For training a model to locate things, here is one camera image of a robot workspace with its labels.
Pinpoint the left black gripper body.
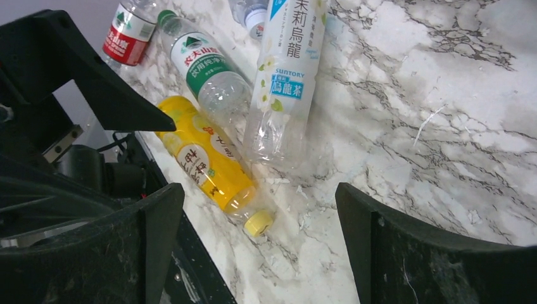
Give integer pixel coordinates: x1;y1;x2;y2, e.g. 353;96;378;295
1;73;145;248

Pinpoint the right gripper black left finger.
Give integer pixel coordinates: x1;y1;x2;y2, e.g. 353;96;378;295
1;183;185;303

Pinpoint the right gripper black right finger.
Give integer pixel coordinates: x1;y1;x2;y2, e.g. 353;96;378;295
335;183;536;303

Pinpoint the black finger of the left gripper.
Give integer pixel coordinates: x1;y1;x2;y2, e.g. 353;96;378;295
1;9;175;132

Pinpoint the red cap bottle table edge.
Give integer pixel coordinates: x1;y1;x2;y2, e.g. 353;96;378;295
101;0;161;73

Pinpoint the yellow juice bottle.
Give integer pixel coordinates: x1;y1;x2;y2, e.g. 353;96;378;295
156;96;274;237

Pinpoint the clear bottle green white label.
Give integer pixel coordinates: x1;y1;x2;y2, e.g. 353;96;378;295
158;9;251;129

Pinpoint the small clear water bottle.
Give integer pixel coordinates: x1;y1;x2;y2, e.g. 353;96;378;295
228;0;269;41

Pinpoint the clear square jasmine bottle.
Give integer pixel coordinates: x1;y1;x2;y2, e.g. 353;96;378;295
243;0;329;168

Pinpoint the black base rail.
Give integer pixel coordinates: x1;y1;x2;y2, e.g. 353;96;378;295
118;132;236;303

